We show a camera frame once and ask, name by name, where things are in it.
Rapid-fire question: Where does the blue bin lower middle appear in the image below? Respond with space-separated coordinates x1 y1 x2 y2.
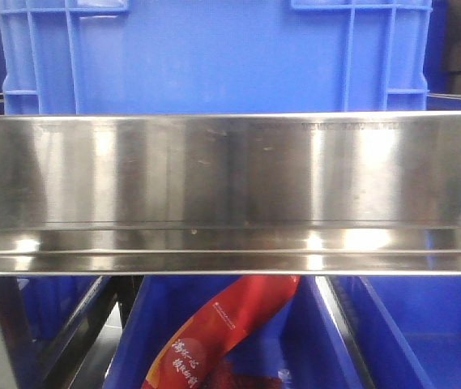
104 276 362 388

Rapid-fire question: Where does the blue bin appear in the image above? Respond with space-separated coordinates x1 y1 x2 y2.
104 276 362 388
17 276 96 340
332 276 461 388

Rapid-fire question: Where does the blue bin lower left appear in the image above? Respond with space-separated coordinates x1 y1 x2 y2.
17 276 96 340

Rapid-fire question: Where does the blue bin lower right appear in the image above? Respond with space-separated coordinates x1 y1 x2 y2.
332 276 461 388

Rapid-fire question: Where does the red printed snack bag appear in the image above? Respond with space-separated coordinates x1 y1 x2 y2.
141 275 301 388

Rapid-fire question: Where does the large blue plastic crate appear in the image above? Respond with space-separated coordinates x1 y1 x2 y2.
0 1 432 114

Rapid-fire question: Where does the stainless steel shelf rail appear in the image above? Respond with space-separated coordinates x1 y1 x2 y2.
0 111 461 275

